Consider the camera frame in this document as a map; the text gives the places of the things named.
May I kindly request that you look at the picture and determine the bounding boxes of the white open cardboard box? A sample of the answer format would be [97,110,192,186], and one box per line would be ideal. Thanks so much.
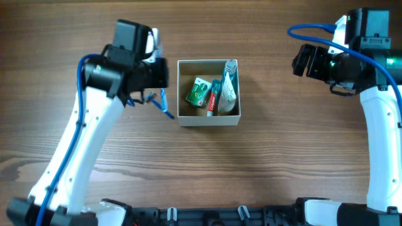
[177,60,241,127]

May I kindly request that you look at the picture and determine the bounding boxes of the blue mouthwash bottle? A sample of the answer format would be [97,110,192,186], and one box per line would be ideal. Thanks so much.
[221,60,238,95]

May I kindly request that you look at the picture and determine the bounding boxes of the teal toothpaste tube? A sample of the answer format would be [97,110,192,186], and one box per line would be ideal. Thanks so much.
[207,78,221,117]

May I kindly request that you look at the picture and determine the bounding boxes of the blue disposable razor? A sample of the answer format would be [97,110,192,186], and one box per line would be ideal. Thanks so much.
[144,91,175,119]

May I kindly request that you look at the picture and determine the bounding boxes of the blue white toothbrush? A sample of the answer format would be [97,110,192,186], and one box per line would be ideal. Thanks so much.
[160,88,168,112]

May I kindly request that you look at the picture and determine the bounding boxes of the left blue cable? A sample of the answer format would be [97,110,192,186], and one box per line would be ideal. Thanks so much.
[34,53,136,226]

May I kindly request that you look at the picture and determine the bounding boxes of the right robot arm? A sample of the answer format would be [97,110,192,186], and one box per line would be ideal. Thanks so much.
[288,8,401,225]

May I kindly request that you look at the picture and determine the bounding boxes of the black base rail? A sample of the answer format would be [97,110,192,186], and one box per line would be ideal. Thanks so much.
[125,204,307,226]

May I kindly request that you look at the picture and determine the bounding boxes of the right blue cable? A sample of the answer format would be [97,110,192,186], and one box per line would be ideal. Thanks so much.
[286,23,402,120]

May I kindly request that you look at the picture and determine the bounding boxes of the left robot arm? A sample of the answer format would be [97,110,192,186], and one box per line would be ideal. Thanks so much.
[6,19,168,225]

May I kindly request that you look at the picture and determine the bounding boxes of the green soap packet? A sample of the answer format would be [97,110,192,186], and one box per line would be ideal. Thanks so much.
[186,77,212,107]

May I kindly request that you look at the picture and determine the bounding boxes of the blue cable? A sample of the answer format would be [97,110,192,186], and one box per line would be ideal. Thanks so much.
[286,23,402,120]
[34,53,136,226]

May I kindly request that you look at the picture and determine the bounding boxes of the white lotion tube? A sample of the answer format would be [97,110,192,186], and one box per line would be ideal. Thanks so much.
[218,72,237,114]

